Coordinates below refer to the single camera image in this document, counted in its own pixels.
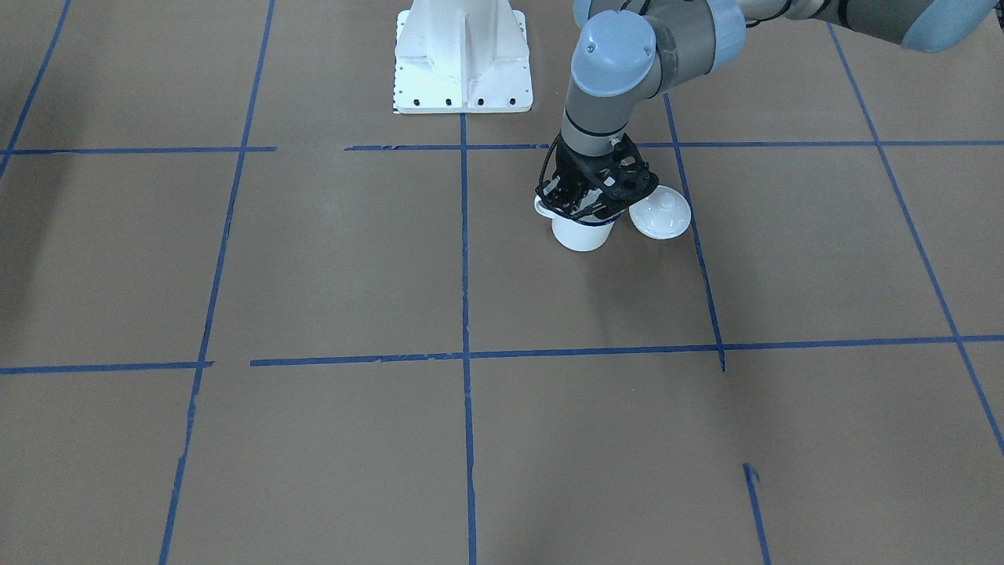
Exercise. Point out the white round mug lid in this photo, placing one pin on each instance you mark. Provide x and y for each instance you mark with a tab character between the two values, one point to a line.
664	214

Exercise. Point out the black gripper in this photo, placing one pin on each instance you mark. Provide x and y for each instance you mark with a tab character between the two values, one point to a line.
566	171

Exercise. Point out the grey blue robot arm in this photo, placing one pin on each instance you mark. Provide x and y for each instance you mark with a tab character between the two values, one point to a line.
630	51

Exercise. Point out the white enamel mug blue rim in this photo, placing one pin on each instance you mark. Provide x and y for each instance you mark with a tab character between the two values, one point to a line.
576	236

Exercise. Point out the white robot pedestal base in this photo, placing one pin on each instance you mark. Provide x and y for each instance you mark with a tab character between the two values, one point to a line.
461	56

